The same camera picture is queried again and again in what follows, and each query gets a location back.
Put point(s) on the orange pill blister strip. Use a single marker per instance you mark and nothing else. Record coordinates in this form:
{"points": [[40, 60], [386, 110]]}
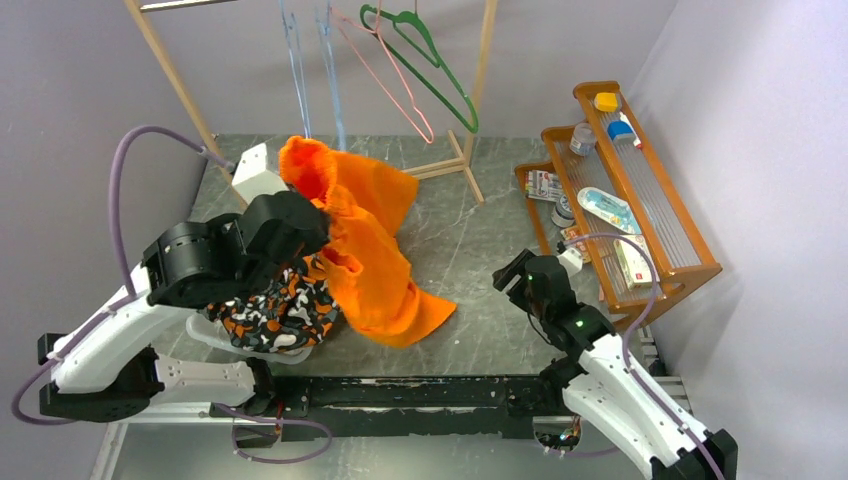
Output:
{"points": [[570, 233]]}

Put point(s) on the white red box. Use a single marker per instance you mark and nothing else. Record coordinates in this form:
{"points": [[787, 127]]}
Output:
{"points": [[635, 261]]}

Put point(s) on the orange shorts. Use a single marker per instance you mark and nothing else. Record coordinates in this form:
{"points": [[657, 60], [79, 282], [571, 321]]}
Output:
{"points": [[367, 274]]}

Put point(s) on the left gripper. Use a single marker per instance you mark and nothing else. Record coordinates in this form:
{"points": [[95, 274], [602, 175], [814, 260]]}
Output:
{"points": [[319, 241]]}

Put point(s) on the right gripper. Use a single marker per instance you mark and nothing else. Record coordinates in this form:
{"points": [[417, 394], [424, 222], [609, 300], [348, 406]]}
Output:
{"points": [[503, 277]]}

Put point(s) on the wooden clothes rack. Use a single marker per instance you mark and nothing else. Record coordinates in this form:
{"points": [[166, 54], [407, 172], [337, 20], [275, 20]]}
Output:
{"points": [[408, 25]]}

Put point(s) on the white plastic basket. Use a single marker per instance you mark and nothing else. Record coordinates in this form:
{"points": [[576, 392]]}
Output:
{"points": [[216, 336]]}

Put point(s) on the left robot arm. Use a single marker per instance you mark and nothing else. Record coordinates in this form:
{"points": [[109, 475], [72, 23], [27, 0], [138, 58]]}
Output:
{"points": [[107, 369]]}

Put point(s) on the blue eraser block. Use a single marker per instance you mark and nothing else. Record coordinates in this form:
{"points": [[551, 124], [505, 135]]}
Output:
{"points": [[618, 131]]}

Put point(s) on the orange wooden shelf rack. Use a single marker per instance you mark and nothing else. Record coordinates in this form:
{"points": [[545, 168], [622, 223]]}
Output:
{"points": [[681, 255]]}

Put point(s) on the snack packet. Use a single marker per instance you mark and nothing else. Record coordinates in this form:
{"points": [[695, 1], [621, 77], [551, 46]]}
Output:
{"points": [[543, 186]]}

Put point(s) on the yellow sponge block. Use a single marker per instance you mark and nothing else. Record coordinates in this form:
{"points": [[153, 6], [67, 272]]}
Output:
{"points": [[606, 102]]}

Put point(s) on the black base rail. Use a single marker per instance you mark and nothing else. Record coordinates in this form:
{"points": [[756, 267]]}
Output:
{"points": [[508, 405]]}

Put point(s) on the patterned dark shorts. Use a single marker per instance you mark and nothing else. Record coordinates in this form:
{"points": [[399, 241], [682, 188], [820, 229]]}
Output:
{"points": [[295, 310]]}

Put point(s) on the small plastic bottle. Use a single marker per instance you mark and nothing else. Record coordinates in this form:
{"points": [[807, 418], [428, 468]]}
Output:
{"points": [[583, 140]]}

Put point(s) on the blue wire hanger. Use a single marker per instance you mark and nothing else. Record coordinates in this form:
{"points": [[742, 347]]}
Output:
{"points": [[294, 49], [323, 25]]}

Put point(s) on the red white marker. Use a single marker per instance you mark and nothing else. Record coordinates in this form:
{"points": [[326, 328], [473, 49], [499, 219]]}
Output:
{"points": [[636, 140]]}

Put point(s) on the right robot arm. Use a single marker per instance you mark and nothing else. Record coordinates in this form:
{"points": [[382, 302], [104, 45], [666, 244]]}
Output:
{"points": [[600, 381]]}

